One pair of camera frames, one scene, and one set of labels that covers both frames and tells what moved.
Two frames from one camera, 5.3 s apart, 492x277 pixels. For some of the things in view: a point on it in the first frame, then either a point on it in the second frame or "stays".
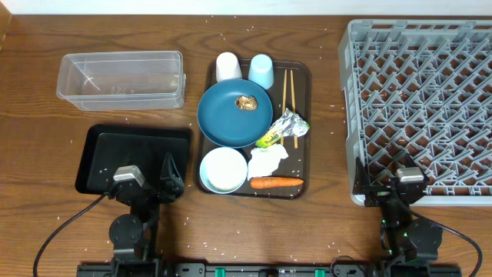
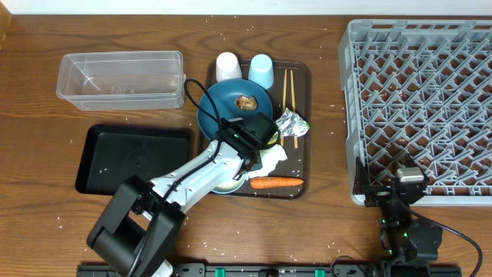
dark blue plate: [235, 113] stays
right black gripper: [363, 183] stays
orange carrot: [261, 182] stays
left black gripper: [173, 181] → [258, 155]
